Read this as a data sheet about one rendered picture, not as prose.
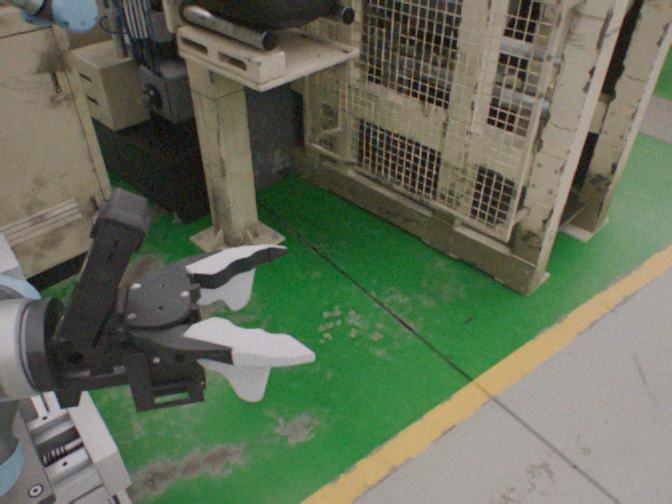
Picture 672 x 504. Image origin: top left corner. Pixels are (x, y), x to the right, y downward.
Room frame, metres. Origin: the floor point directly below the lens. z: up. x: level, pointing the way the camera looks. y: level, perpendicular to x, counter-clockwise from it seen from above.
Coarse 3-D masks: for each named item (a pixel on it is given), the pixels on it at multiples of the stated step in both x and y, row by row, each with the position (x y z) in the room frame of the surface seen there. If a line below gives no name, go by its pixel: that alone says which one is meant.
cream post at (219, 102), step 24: (192, 72) 1.78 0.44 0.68; (192, 96) 1.80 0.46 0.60; (216, 96) 1.72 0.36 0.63; (240, 96) 1.79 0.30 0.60; (216, 120) 1.72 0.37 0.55; (240, 120) 1.78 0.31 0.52; (216, 144) 1.73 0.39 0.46; (240, 144) 1.78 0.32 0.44; (216, 168) 1.74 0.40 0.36; (240, 168) 1.77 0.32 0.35; (216, 192) 1.76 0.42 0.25; (240, 192) 1.76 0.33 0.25; (216, 216) 1.78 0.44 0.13; (240, 216) 1.75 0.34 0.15; (240, 240) 1.74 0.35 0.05
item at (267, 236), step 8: (200, 232) 1.84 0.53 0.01; (208, 232) 1.84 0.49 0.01; (264, 232) 1.84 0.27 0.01; (272, 232) 1.84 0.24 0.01; (192, 240) 1.79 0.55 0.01; (200, 240) 1.79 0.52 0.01; (208, 240) 1.79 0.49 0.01; (256, 240) 1.78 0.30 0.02; (264, 240) 1.79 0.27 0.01; (272, 240) 1.79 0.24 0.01; (280, 240) 1.79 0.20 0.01; (208, 248) 1.74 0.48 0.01; (224, 248) 1.74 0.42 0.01
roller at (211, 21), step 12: (192, 12) 1.61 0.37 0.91; (204, 12) 1.58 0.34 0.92; (216, 12) 1.57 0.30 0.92; (204, 24) 1.57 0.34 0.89; (216, 24) 1.53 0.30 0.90; (228, 24) 1.50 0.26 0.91; (240, 24) 1.48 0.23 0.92; (240, 36) 1.46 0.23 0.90; (252, 36) 1.43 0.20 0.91; (264, 36) 1.41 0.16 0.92; (276, 36) 1.43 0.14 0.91; (264, 48) 1.41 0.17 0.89
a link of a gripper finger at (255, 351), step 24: (192, 336) 0.28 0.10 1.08; (216, 336) 0.28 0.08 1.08; (240, 336) 0.28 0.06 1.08; (264, 336) 0.28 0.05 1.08; (288, 336) 0.28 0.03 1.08; (240, 360) 0.26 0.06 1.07; (264, 360) 0.26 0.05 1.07; (288, 360) 0.26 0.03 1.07; (312, 360) 0.27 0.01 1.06; (240, 384) 0.27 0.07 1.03; (264, 384) 0.26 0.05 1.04
